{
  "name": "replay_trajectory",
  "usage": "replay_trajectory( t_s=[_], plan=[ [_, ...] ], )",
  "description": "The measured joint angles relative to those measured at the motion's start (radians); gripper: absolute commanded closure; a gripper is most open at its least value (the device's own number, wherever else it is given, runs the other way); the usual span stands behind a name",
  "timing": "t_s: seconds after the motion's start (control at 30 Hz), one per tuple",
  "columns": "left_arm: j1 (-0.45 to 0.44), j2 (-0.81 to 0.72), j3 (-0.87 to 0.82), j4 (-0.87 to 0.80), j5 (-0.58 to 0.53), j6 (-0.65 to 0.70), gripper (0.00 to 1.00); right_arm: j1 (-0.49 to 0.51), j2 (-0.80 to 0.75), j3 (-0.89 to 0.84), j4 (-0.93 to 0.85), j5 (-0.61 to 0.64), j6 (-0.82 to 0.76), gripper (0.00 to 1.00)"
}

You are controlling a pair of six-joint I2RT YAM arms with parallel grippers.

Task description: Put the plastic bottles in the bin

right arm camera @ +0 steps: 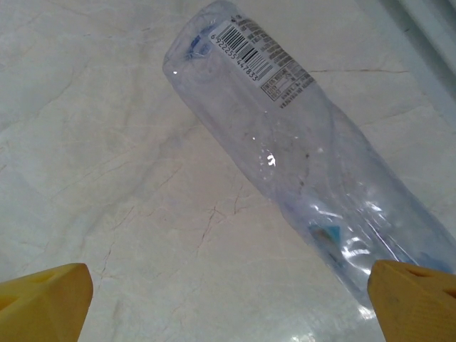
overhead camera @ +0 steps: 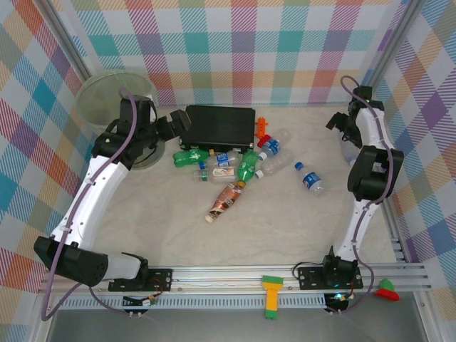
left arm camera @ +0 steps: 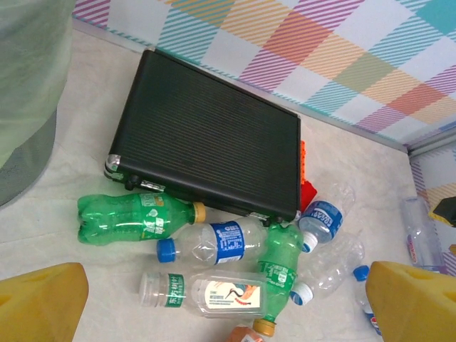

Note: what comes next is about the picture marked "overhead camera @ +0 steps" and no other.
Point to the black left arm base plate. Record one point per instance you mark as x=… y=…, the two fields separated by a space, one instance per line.
x=160 y=278

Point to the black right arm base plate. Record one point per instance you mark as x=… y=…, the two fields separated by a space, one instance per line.
x=310 y=278

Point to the yellow and green brick block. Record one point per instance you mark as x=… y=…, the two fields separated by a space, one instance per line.
x=271 y=299

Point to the aluminium frame rail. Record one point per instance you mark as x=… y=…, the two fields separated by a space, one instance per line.
x=231 y=279

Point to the aluminium frame post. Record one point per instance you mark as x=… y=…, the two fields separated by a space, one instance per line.
x=67 y=39
x=388 y=53

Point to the clear ribbed plastic bottle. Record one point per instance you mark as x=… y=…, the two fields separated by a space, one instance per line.
x=347 y=153

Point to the grey metal panel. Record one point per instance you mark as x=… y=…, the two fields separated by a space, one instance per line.
x=213 y=327

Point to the orange toy brick piece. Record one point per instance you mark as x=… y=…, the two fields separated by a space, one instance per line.
x=261 y=126

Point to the copper brown plastic bottle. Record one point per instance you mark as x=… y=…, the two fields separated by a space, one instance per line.
x=224 y=201

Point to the clear bottle with white cap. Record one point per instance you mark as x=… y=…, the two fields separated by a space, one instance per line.
x=278 y=164

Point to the crushed green plastic bottle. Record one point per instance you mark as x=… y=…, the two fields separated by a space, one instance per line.
x=189 y=156

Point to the clear bottle white label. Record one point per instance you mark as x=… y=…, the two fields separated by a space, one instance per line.
x=222 y=173

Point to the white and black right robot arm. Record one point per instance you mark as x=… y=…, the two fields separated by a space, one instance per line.
x=374 y=174

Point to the black hard case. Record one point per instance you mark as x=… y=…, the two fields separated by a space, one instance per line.
x=217 y=124

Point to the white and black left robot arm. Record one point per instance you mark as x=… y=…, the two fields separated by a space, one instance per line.
x=92 y=192

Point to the green bottle with orange cap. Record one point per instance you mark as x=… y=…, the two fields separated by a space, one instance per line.
x=247 y=167

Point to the red and green toy brick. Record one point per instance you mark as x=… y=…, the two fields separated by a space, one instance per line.
x=386 y=295

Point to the translucent green waste bin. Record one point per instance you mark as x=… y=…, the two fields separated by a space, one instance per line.
x=99 y=92

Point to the aluminium back rail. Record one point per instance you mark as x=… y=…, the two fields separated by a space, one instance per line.
x=285 y=104

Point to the clear bottle small blue label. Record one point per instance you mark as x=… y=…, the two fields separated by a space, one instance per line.
x=222 y=159

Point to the aluminium side rail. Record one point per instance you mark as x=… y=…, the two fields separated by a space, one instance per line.
x=395 y=242

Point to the blue label white cap bottle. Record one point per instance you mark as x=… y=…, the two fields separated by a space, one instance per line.
x=272 y=146

